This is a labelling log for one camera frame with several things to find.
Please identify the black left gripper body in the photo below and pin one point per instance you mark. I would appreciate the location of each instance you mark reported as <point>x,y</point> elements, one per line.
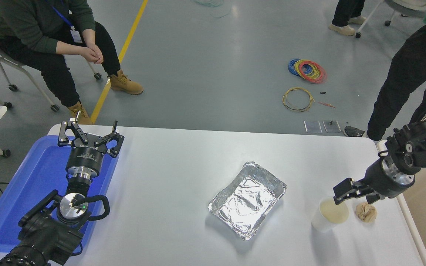
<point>85,159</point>

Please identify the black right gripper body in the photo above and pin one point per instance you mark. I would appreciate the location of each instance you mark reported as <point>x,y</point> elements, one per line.
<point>379,181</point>

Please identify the white paper cup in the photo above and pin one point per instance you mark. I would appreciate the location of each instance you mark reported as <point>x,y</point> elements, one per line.
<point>329,216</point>

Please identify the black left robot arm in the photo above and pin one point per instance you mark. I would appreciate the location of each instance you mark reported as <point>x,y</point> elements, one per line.
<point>46,236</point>

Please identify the seated person's right hand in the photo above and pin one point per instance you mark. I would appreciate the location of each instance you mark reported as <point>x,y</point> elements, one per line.
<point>90,55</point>

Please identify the seated person's left hand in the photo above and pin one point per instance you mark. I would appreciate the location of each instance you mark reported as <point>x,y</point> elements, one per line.
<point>99,51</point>

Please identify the crumpled tan paper ball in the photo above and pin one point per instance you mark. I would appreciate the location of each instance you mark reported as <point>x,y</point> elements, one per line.
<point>366,212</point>

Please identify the white wheeled chair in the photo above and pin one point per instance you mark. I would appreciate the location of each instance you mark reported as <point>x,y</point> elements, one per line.
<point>54,108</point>

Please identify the blue plastic tray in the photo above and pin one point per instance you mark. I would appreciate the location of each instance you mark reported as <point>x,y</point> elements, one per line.
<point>31,184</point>

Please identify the clear square plate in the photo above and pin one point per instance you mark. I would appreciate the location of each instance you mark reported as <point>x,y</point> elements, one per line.
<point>313,126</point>
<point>332,127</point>

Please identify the silver foil tray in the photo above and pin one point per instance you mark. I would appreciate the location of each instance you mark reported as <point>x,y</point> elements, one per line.
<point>248,199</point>

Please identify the white name badge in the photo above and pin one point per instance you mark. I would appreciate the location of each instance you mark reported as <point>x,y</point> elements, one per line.
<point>76,36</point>

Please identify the person with green top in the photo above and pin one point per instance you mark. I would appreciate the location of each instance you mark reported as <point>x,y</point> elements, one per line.
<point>405,74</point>

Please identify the seated person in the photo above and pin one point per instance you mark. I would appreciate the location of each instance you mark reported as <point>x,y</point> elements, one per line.
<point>31,22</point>

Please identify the standing person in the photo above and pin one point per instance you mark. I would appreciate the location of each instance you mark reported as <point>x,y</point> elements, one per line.
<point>346,14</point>

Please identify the white chair with grey seat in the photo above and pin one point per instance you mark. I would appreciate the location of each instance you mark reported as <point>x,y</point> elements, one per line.
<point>409,4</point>

